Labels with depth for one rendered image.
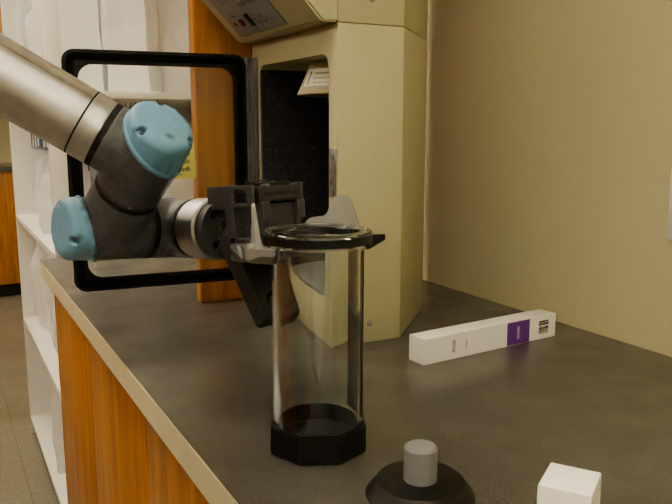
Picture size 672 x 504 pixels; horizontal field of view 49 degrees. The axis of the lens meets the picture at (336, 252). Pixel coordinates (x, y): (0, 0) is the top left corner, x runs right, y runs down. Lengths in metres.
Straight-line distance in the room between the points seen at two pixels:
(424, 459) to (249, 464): 0.20
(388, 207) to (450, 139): 0.47
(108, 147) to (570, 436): 0.57
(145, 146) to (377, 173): 0.43
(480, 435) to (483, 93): 0.82
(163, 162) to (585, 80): 0.75
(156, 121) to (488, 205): 0.83
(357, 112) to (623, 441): 0.56
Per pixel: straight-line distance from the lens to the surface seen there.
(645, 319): 1.24
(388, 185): 1.12
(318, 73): 1.20
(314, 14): 1.08
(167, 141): 0.79
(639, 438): 0.88
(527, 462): 0.79
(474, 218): 1.51
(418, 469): 0.64
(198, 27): 1.40
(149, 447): 1.14
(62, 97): 0.82
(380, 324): 1.15
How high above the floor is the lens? 1.27
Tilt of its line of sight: 10 degrees down
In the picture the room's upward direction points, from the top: straight up
